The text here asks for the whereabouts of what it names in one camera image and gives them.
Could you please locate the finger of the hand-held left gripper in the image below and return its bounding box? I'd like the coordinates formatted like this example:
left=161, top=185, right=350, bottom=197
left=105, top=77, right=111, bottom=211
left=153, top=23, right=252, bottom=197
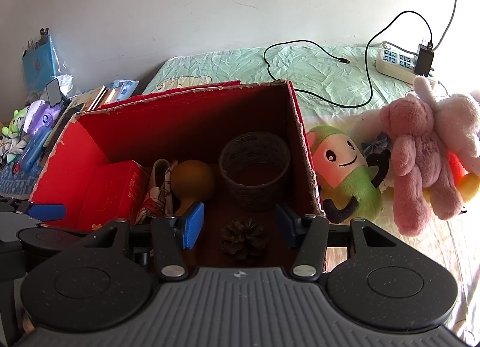
left=0, top=197, right=67, bottom=224

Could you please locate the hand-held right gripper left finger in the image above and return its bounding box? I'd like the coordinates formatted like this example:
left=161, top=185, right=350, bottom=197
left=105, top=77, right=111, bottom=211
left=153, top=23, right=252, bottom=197
left=80, top=201, right=205, bottom=282

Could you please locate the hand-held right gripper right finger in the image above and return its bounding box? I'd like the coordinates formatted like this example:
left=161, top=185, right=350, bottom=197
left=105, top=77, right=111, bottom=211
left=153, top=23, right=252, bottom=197
left=275, top=204, right=411, bottom=282

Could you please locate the brown pine cone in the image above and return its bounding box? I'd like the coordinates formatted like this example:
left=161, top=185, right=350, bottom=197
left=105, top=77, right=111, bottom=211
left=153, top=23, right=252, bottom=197
left=219, top=217, right=270, bottom=261

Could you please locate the orange brown gourd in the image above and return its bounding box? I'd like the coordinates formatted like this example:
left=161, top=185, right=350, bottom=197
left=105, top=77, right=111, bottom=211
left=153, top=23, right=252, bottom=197
left=170, top=159, right=216, bottom=216

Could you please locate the clear printed tape roll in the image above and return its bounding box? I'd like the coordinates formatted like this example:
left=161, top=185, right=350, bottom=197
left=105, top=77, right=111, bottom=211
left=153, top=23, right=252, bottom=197
left=218, top=131, right=291, bottom=213

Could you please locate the beige floral fabric pouch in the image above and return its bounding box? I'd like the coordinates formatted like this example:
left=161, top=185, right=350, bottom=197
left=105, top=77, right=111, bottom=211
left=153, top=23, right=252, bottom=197
left=134, top=158, right=179, bottom=225

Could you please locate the small red gift box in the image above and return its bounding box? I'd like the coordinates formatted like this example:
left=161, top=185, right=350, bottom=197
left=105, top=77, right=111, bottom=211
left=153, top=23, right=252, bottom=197
left=75, top=159, right=149, bottom=231

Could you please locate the large red cardboard box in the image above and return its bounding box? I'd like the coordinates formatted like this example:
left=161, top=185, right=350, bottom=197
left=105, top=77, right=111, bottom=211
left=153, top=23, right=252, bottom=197
left=29, top=80, right=327, bottom=273

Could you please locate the blue patterned cloth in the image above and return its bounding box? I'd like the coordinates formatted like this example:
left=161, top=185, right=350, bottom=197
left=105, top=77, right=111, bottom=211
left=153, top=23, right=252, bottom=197
left=0, top=163, right=47, bottom=195

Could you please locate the blue tube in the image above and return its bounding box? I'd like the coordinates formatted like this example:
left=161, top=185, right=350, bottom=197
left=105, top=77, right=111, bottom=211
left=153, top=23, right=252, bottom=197
left=17, top=127, right=51, bottom=169

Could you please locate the green tan plush toy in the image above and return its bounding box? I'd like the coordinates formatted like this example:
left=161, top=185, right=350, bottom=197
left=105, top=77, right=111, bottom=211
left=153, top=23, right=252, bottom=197
left=307, top=124, right=391, bottom=225

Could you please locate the purple packet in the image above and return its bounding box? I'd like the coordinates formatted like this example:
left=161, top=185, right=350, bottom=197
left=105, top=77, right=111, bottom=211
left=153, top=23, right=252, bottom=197
left=24, top=101, right=62, bottom=135

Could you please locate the green frog toy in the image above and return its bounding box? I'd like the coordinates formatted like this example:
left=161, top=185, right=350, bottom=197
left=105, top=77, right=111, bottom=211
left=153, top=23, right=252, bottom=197
left=2, top=107, right=29, bottom=137

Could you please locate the small black framed mirror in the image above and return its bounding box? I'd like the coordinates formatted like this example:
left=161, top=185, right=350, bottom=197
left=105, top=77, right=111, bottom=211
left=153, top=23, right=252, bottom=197
left=46, top=78, right=70, bottom=105

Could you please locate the stack of books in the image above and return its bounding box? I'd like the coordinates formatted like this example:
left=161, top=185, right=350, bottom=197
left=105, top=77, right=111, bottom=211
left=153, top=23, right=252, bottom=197
left=69, top=84, right=117, bottom=111

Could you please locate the white plastic bag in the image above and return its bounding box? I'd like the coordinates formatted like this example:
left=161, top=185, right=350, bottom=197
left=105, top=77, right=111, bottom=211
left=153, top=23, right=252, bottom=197
left=56, top=75, right=74, bottom=96

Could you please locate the pink plush bear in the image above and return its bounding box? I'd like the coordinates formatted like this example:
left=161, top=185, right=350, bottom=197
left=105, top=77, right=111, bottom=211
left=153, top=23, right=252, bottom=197
left=379, top=94, right=464, bottom=237

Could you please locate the blue white packet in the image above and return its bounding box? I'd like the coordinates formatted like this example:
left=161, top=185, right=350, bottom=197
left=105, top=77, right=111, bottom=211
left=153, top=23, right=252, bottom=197
left=107, top=79, right=139, bottom=102

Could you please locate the blue plastic bag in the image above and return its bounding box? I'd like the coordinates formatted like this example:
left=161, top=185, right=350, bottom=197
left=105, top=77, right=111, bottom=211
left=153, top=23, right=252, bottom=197
left=22, top=28, right=61, bottom=96

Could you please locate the yellow orange plush toy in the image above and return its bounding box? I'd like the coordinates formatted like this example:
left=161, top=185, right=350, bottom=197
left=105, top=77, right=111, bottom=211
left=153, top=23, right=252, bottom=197
left=424, top=152, right=480, bottom=214

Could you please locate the white power strip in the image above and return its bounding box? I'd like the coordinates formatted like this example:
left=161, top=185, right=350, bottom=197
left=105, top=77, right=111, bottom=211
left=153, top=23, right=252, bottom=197
left=372, top=47, right=439, bottom=85

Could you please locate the pale pink plush toy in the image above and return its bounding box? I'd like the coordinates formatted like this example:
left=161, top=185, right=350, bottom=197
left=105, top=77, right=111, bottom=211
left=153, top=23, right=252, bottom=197
left=412, top=75, right=480, bottom=177

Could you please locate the black charger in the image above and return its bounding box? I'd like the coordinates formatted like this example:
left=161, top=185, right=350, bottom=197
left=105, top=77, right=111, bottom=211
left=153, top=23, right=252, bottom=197
left=413, top=42, right=436, bottom=75

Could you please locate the black charging cable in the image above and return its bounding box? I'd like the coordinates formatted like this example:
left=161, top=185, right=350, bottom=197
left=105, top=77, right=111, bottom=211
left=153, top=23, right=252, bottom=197
left=263, top=11, right=434, bottom=109

